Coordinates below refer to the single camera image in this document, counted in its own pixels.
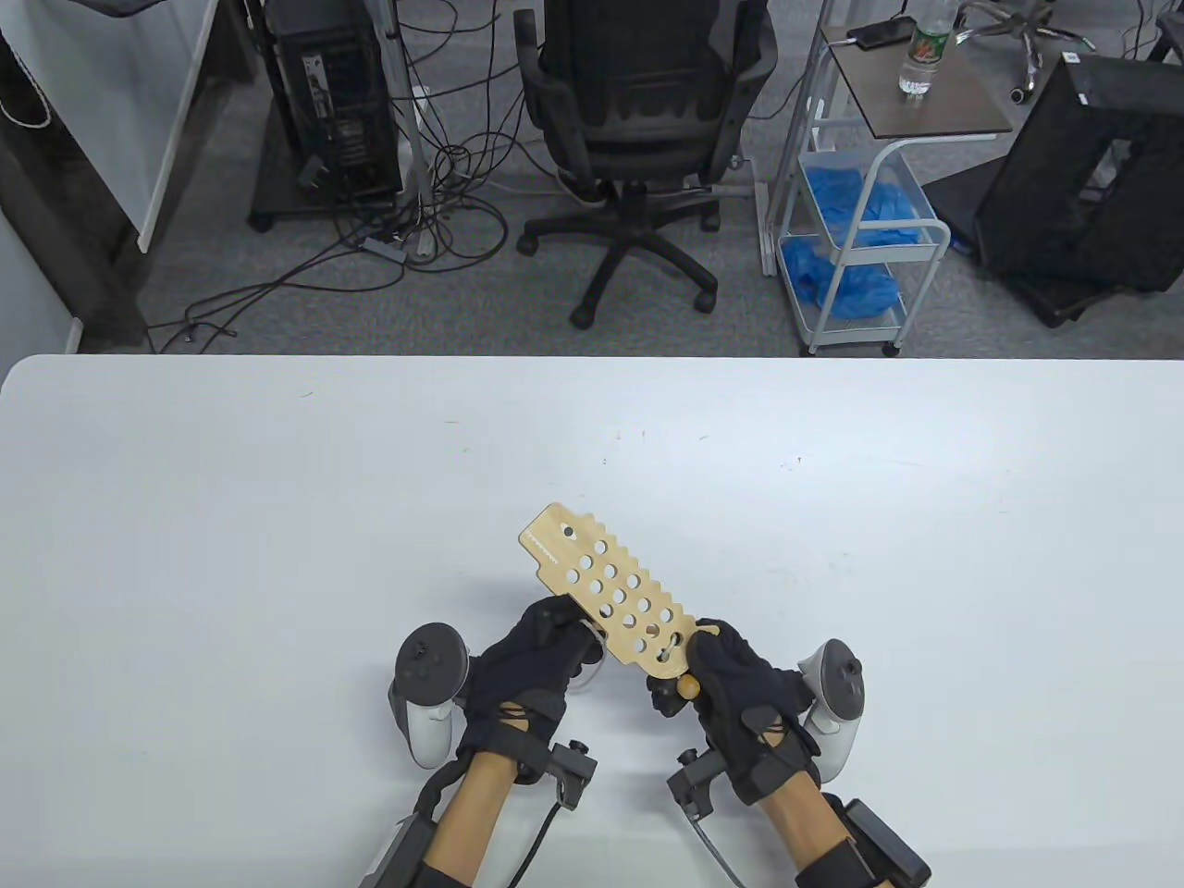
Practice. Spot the person's left hand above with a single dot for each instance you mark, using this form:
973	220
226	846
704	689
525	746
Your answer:
527	666

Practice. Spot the person's right hand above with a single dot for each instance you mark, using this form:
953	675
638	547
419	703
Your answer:
745	689

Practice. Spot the wooden crocodile lacing toy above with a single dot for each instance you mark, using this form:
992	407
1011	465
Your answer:
546	536

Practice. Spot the person's right forearm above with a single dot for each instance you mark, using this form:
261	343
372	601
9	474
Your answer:
803	819

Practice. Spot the person's left forearm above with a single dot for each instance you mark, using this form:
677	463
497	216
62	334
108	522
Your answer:
474	814

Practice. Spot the black left forearm box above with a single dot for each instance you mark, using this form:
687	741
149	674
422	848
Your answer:
400	856

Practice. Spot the black right forearm box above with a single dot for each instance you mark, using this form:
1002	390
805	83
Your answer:
879	842

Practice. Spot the grey white right hand controller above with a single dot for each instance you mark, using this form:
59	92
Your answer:
837	680

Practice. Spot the grey white hand controller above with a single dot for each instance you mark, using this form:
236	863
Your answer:
837	680
427	657

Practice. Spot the grey white left hand controller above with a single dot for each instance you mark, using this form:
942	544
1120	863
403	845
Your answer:
427	657

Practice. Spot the blue gloves pile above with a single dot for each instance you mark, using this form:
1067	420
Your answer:
879	208
842	277

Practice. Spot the grey power strip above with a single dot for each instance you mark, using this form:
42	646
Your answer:
381	248

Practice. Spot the white rolling cart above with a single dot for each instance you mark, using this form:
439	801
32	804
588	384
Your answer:
939	231

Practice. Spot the black flat stand base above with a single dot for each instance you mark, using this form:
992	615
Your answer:
1064	301

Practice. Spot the black wheeled platform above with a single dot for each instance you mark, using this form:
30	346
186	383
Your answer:
277	199

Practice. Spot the silver metal pole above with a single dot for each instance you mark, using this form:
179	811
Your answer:
413	139

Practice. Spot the black office chair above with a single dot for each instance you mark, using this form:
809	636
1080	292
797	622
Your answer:
638	120

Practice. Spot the black mesh box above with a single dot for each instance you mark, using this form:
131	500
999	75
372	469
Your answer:
1045	185

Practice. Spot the black computer tower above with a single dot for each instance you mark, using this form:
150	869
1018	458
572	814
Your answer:
338	92

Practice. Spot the brown side table top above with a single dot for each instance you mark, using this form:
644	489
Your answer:
943	111

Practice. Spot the clear plastic water bottle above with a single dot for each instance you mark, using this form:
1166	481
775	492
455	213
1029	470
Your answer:
920	55

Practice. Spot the black phone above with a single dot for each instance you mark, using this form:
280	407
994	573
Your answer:
883	33

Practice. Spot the chrome chair base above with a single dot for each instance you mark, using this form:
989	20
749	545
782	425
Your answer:
1025	51

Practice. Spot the white board panel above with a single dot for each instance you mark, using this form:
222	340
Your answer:
111	92

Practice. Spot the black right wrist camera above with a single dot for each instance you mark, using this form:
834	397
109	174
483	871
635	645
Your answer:
694	784

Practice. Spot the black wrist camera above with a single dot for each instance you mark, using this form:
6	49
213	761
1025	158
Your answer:
569	772
694	784

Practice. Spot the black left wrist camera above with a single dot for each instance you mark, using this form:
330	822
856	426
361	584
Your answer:
569	772

